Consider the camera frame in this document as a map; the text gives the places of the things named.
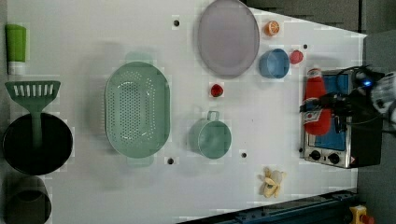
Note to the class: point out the red plush ketchup bottle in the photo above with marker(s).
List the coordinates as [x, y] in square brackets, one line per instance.
[316, 119]

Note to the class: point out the green and white bottle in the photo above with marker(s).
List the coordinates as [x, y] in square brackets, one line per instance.
[16, 49]

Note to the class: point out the grey round plate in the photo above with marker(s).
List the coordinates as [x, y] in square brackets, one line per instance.
[228, 37]

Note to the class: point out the peeled banana toy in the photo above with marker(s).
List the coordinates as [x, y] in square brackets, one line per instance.
[271, 182]

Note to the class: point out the orange slice toy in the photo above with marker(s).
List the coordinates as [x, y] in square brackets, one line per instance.
[271, 28]

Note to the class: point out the dark grey cup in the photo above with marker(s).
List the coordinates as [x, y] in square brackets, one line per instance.
[27, 201]

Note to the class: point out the black round pan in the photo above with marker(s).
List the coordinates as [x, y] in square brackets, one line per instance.
[57, 144]

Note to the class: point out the green cup with handle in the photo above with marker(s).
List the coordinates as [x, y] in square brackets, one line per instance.
[210, 137]

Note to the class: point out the yellow red emergency button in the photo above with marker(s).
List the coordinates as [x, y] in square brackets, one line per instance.
[360, 216]

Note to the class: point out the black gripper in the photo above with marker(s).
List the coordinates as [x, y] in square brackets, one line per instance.
[361, 83]

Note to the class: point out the green oval colander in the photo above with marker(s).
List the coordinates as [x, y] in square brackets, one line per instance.
[137, 101]

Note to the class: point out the green slotted spatula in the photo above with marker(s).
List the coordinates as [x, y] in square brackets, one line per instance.
[34, 96]

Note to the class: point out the pink round toy fruit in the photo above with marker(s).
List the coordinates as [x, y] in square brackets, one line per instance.
[296, 57]

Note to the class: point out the blue bowl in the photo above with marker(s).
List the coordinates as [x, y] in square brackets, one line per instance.
[274, 63]

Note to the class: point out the blue metal frame rail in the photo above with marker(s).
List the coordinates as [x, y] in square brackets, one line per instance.
[329, 208]

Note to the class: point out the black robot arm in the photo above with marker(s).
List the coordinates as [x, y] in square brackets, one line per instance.
[383, 97]

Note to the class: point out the silver toaster oven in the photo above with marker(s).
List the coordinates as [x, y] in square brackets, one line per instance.
[357, 147]

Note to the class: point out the red strawberry toy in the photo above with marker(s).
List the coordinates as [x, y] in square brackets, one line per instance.
[216, 90]

